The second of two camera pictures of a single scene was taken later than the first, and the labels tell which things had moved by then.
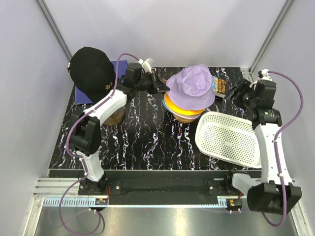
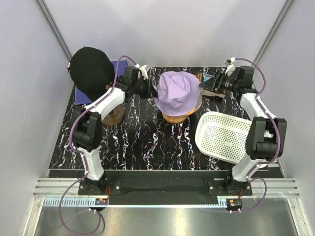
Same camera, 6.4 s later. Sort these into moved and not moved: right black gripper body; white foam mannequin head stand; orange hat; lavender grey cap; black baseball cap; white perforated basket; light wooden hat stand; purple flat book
Moved: light wooden hat stand; orange hat; right black gripper body; lavender grey cap
Not moved: white perforated basket; black baseball cap; white foam mannequin head stand; purple flat book
